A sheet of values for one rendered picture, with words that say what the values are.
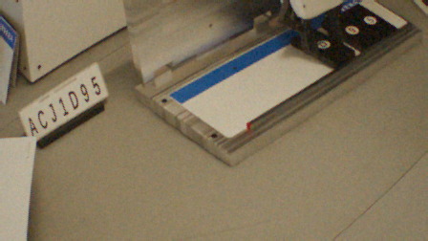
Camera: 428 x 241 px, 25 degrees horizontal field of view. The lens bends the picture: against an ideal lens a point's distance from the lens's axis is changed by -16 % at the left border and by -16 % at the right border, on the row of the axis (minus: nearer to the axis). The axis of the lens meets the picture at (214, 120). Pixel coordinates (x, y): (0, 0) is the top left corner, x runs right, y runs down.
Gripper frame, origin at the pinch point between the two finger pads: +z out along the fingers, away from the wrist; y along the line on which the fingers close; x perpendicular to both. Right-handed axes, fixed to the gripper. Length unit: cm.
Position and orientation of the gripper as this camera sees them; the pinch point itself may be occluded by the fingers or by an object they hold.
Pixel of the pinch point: (322, 37)
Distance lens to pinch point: 160.3
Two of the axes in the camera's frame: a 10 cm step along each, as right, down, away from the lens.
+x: -6.0, -2.7, 7.5
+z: 2.1, 8.5, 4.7
